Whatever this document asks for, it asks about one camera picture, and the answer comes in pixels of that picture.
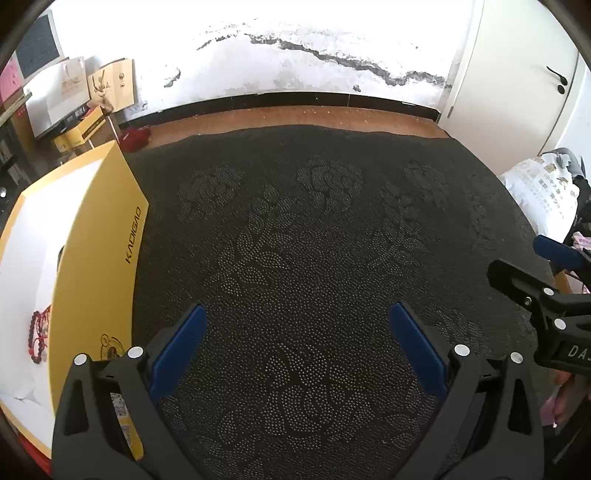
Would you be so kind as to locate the white paper bag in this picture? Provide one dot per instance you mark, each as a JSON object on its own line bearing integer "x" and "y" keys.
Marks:
{"x": 57, "y": 99}

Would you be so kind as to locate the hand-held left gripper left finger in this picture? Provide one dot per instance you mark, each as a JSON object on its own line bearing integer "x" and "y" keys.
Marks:
{"x": 180, "y": 350}

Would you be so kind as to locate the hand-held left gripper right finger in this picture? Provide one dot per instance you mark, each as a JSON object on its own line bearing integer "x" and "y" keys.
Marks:
{"x": 418, "y": 350}

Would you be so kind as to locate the person's right hand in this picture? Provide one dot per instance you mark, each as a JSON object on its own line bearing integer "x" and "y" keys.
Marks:
{"x": 565, "y": 392}

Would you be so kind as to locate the kraft paper bag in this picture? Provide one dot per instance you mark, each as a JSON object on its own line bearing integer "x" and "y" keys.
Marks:
{"x": 111, "y": 85}

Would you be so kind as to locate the yellow cardboard box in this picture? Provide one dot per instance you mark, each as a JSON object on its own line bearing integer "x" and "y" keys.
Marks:
{"x": 78, "y": 134}

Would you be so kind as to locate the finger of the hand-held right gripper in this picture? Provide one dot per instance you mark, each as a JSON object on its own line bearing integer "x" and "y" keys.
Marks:
{"x": 558, "y": 251}
{"x": 517, "y": 279}

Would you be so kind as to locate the dark clothing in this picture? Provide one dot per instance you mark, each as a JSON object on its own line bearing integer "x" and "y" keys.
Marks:
{"x": 582, "y": 189}

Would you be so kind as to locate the black floral patterned mat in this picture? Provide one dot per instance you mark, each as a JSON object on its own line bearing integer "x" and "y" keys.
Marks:
{"x": 300, "y": 230}

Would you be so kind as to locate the dark red cloth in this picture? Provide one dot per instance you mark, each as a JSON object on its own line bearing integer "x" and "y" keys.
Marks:
{"x": 134, "y": 139}

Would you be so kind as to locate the yellow box with white inside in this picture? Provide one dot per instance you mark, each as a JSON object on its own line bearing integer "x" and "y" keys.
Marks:
{"x": 97, "y": 277}

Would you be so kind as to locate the flat black box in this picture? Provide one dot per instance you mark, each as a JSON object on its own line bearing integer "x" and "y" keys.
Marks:
{"x": 76, "y": 115}

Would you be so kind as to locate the white door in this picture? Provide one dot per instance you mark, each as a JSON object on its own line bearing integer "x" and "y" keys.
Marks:
{"x": 517, "y": 69}

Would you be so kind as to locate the pink box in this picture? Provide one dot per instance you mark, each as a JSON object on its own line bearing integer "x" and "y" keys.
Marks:
{"x": 9, "y": 82}

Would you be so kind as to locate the framed dark picture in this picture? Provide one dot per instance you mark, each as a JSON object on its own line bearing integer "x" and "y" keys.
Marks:
{"x": 37, "y": 46}

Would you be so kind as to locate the white printed plastic bag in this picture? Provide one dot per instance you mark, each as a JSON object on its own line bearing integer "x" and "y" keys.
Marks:
{"x": 538, "y": 194}

